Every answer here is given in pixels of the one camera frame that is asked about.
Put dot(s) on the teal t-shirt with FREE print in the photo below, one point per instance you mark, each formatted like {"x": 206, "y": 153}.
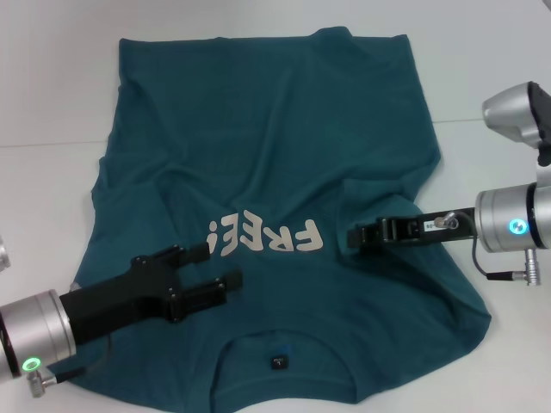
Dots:
{"x": 267, "y": 129}

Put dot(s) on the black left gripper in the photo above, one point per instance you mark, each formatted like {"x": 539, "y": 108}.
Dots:
{"x": 107, "y": 303}

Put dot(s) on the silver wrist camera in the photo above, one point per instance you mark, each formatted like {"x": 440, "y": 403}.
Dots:
{"x": 3, "y": 254}
{"x": 508, "y": 112}

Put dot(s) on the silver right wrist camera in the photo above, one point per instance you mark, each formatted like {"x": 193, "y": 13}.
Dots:
{"x": 508, "y": 112}

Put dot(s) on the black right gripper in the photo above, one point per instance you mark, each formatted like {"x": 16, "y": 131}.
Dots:
{"x": 409, "y": 232}

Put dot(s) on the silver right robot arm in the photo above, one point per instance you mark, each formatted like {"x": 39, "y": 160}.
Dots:
{"x": 499, "y": 219}

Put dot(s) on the silver gripper connector stub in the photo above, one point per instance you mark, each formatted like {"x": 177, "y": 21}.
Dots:
{"x": 450, "y": 220}
{"x": 75, "y": 287}

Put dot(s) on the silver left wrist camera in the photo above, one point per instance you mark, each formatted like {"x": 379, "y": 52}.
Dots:
{"x": 3, "y": 254}

